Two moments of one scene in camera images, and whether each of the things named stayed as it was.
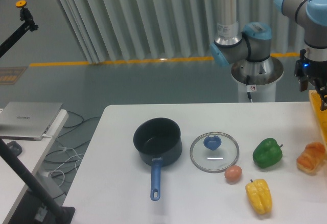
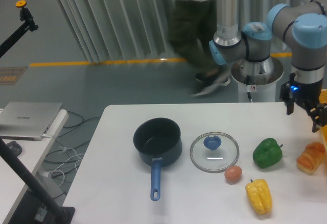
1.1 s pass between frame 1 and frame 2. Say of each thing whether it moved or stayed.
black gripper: moved
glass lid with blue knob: stayed
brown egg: stayed
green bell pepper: stayed
